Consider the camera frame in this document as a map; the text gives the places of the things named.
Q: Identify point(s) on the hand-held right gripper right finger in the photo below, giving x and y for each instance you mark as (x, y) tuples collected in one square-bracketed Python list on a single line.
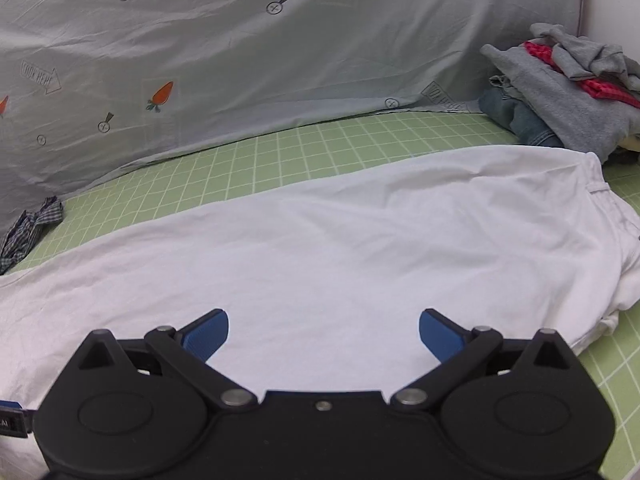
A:
[(440, 336)]

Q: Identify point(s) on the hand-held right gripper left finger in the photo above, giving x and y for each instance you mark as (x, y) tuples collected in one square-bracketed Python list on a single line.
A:
[(207, 335)]

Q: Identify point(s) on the white pants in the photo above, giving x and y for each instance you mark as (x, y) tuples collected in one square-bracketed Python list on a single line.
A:
[(325, 240)]

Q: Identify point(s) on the pile of folded clothes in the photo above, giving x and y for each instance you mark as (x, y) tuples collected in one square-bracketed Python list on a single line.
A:
[(565, 95)]

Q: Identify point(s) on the blue plaid shirt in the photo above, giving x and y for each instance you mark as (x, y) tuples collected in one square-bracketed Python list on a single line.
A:
[(30, 225)]

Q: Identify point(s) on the green grid bed sheet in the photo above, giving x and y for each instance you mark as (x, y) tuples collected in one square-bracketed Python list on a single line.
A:
[(300, 155)]

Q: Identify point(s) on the blue jeans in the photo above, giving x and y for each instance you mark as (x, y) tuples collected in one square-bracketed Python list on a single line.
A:
[(525, 120)]

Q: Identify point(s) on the grey carrot print sheet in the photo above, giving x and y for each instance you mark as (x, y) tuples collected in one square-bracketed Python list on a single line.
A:
[(250, 60)]

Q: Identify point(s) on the red patterned cloth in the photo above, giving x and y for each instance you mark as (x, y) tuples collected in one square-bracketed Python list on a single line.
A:
[(605, 87)]

